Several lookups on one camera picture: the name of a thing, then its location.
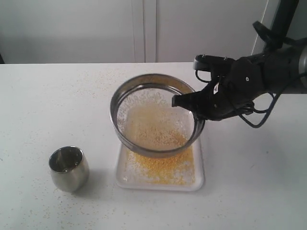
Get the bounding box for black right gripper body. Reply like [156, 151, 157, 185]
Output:
[191, 79, 260, 122]

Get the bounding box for yellow millet grain pile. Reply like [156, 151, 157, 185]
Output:
[118, 90, 195, 185]

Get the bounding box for round stainless steel sieve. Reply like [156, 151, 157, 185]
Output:
[110, 74, 205, 158]

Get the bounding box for stainless steel cup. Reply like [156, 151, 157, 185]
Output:
[48, 146, 90, 193]

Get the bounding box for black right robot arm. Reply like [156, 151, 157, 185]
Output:
[172, 38, 307, 122]

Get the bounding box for white square plastic tray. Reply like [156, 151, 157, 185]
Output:
[116, 139, 205, 192]

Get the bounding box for white cabinet doors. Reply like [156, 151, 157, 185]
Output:
[0, 0, 279, 63]

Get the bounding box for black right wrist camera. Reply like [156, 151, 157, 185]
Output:
[193, 55, 235, 75]

